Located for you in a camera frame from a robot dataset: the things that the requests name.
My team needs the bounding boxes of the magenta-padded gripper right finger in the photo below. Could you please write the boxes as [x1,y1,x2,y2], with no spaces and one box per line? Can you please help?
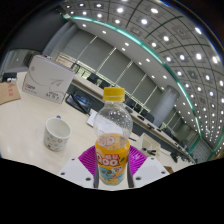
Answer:
[126,145,170,189]

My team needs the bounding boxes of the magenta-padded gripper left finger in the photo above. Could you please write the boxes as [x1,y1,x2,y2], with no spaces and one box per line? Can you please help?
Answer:
[57,145,99,189]

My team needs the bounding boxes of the yellow-capped orange drink bottle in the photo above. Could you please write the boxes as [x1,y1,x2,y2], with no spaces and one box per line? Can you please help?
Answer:
[93,87,134,187]

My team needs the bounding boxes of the white patterned mug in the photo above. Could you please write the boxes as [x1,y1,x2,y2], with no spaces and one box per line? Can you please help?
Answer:
[43,116,73,153]

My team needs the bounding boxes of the row of black office chairs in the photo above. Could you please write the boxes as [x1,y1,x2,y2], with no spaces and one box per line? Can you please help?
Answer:
[88,73,188,158]

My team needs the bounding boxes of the long curved conference desk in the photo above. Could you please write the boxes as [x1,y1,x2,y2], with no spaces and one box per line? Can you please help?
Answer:
[71,74,194,164]

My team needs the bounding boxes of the white copy paper box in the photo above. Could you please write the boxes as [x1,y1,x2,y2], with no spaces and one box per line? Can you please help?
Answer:
[21,54,76,104]

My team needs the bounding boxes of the brown paper envelope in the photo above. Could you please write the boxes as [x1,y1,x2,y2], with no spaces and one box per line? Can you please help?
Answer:
[0,81,22,106]

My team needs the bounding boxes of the black monitor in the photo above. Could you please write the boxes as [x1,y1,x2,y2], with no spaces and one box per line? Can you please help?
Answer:
[70,63,82,75]

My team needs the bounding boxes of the black electronic device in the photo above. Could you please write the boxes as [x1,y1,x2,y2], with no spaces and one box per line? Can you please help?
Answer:
[1,72,18,83]

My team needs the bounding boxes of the recessed ceiling lights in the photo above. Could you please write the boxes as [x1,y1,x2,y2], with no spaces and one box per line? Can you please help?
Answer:
[63,0,224,141]

